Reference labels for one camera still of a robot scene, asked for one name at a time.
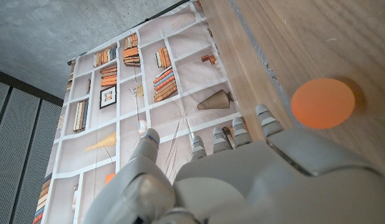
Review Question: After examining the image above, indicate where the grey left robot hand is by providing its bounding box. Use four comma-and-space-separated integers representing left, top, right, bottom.
82, 103, 385, 224

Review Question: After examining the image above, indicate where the grey tape outline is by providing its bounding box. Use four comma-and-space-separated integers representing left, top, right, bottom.
229, 0, 293, 126

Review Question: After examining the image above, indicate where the printed bookshelf backdrop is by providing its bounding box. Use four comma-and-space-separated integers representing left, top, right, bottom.
32, 0, 252, 224

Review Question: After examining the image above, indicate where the grey perforated panel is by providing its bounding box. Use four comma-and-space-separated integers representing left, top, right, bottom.
0, 68, 64, 224

